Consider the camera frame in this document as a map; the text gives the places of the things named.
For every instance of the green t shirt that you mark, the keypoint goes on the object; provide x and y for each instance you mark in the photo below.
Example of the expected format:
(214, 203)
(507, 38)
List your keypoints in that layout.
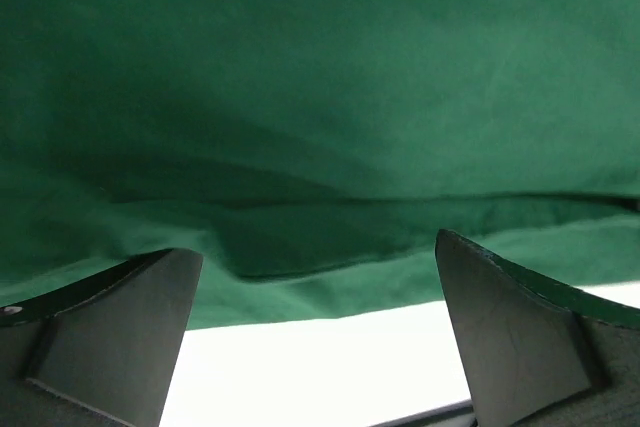
(311, 150)

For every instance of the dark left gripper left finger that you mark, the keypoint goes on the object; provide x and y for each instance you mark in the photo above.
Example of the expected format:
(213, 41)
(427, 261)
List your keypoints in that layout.
(100, 351)

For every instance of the dark metal table edge rail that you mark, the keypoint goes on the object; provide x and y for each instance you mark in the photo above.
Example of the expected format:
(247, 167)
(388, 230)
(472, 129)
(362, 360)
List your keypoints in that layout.
(459, 414)

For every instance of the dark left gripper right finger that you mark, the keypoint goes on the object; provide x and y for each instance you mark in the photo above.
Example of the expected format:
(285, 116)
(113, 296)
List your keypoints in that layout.
(535, 351)

